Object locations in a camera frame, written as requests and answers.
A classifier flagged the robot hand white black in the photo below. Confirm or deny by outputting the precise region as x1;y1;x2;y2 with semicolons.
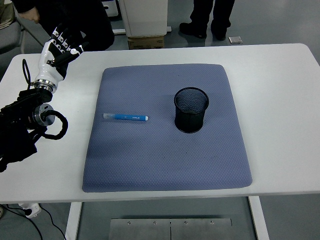
33;22;90;83

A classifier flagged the blue marker pen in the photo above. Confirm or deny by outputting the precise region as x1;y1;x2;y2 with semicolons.
103;112;150;122

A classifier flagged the person's hand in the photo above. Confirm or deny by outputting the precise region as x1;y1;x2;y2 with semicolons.
19;9;41;25

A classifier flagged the black mesh pen holder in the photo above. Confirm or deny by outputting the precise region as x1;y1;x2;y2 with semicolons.
173;86;210;134

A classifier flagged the grey chair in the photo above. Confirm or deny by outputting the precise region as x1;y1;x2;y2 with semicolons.
0;9;47;55

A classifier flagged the person in dark clothing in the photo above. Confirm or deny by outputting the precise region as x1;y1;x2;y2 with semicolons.
14;0;116;52

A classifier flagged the beige fabric bundle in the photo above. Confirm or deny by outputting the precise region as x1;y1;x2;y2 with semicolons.
0;0;16;31

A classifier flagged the cardboard box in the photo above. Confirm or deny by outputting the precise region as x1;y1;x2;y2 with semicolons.
127;35;165;50

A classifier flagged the blue textured mat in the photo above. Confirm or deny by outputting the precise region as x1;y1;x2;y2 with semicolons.
81;63;253;194

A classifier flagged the white power strip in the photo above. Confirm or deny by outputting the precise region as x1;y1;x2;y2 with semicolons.
18;202;42;220

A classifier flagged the white table leg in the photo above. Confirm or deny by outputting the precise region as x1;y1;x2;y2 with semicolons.
247;196;270;240
64;201;83;240

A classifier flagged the person with black shoes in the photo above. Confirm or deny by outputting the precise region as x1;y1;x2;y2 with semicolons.
179;0;236;41

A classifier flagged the black floor cable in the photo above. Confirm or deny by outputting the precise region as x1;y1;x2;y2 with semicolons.
4;204;43;240
39;206;67;240

